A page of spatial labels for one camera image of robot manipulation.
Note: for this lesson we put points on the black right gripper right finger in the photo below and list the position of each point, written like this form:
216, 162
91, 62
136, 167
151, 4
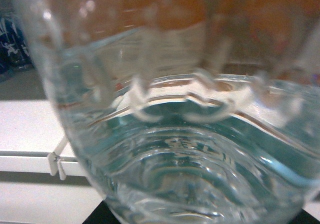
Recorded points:
304, 218

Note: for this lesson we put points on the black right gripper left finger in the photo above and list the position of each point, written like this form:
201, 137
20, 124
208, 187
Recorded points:
101, 215

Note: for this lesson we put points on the water bottle athletes label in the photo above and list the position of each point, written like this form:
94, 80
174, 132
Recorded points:
186, 111

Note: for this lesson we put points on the white shelf price clip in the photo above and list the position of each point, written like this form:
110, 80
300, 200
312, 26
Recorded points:
55, 160

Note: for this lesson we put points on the white metal shelf board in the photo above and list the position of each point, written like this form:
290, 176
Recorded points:
29, 131

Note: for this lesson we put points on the blue packaged goods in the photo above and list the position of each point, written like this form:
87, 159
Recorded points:
13, 44

